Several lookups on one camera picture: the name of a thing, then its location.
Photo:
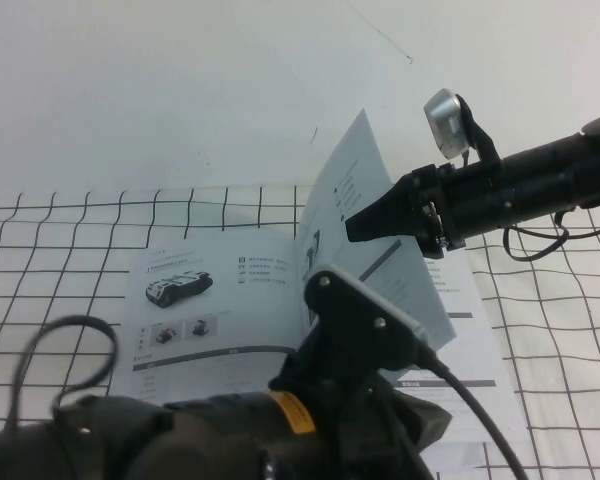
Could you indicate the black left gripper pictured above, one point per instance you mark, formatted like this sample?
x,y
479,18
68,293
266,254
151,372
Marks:
x,y
365,425

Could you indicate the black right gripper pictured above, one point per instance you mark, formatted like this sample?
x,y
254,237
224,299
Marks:
x,y
432,210

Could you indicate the white product catalogue book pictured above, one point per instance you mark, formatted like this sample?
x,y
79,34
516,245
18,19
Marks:
x,y
220,280

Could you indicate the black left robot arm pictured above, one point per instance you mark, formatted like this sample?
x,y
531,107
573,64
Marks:
x,y
130,440

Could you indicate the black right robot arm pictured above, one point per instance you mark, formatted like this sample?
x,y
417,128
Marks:
x,y
530,185

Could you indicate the white sheet with web address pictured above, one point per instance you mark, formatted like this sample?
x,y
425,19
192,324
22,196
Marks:
x,y
455,460

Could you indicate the white black-grid tablecloth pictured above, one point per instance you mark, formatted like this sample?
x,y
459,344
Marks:
x,y
55,250

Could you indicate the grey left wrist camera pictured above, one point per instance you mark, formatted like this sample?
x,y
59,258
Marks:
x,y
350,310

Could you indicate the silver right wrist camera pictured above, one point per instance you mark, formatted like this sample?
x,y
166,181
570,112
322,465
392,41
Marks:
x,y
447,125

